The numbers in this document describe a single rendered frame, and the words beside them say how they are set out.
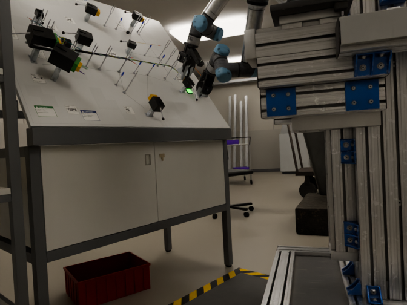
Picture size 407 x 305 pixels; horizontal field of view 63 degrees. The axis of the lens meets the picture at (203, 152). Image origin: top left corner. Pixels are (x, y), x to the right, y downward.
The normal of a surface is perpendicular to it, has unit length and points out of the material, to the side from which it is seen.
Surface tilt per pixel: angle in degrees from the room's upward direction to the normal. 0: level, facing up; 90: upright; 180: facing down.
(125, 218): 90
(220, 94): 90
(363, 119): 90
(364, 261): 90
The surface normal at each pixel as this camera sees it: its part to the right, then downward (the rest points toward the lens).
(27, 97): 0.58, -0.61
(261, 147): -0.29, 0.04
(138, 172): 0.75, -0.03
